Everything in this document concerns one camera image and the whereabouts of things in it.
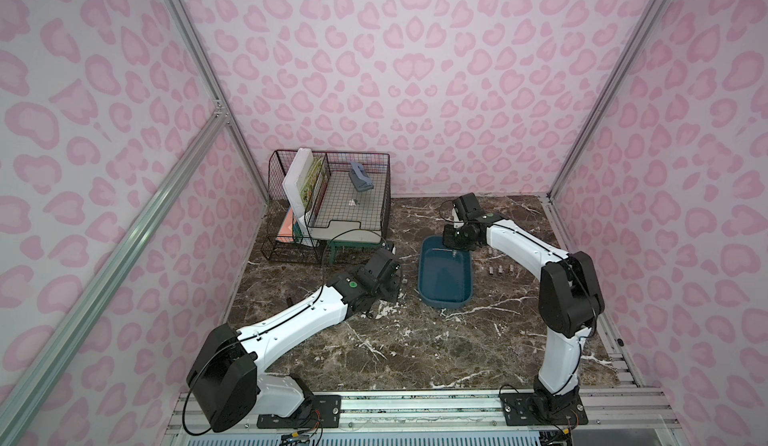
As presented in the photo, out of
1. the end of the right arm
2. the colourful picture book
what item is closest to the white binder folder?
the colourful picture book

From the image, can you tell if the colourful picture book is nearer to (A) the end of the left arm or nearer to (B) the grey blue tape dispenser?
(B) the grey blue tape dispenser

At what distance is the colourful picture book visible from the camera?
3.11 ft

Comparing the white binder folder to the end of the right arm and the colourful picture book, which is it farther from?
the end of the right arm
